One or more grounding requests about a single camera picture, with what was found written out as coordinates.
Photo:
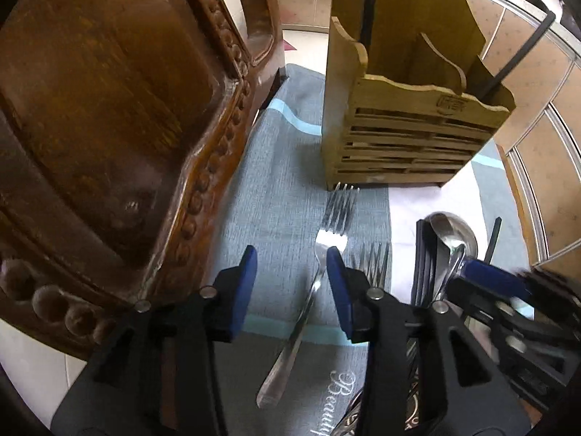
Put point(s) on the black chopstick bundle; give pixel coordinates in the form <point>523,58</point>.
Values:
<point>425,264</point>

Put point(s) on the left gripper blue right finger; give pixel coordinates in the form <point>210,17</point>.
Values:
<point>338,278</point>

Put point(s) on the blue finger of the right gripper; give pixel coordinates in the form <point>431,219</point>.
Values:
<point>494,279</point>

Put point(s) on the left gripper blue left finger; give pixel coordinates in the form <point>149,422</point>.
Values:
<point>245,276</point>

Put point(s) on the carved wooden chair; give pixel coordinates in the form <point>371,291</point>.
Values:
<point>122,124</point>

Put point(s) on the silver fork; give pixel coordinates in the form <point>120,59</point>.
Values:
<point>373,260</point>
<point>333,232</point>

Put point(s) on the single black chopstick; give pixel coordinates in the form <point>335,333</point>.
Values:
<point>493,240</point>

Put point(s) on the wooden utensil holder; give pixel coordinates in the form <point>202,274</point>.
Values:
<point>409,106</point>

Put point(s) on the silver spoon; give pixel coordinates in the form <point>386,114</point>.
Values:
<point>454,233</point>

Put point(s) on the grey blue placemat cloth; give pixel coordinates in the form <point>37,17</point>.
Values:
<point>276,204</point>

